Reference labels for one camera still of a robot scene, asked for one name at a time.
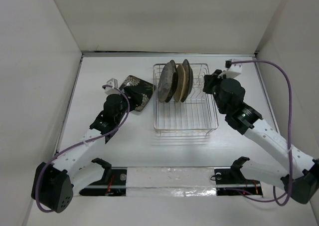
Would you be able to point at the black floral square plate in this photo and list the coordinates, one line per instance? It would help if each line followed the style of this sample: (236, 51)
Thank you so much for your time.
(139, 86)

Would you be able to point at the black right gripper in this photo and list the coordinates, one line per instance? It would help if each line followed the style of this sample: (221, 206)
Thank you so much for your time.
(210, 80)

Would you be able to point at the steel wire dish rack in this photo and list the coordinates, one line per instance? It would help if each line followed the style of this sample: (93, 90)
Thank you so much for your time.
(196, 116)

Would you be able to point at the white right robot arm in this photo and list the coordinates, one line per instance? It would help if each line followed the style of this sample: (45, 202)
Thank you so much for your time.
(298, 174)

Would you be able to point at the cream plate black glossy rim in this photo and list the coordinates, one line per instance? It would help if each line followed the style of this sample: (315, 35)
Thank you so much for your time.
(174, 86)

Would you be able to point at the grey reindeer round plate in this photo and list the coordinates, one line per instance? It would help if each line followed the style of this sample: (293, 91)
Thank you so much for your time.
(166, 81)

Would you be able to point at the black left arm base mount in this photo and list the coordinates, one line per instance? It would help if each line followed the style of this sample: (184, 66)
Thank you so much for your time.
(112, 183)

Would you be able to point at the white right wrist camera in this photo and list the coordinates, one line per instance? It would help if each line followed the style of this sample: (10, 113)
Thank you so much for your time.
(232, 69)

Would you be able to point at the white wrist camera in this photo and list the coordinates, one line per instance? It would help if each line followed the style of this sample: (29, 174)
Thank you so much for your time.
(232, 69)
(111, 87)

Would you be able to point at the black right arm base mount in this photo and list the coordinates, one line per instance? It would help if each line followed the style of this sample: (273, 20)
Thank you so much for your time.
(231, 182)

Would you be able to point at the cream plate brown rim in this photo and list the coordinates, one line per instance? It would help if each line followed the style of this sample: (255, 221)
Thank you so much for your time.
(189, 74)

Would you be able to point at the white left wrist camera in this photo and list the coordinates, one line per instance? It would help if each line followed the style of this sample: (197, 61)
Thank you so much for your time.
(111, 87)

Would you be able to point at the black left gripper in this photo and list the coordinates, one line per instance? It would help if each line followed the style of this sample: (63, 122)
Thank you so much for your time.
(135, 98)

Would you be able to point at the beige leaf pattern plate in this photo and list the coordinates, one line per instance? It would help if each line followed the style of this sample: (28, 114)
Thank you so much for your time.
(182, 71)

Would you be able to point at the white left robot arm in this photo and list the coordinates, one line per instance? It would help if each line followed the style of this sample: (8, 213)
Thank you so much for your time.
(72, 169)

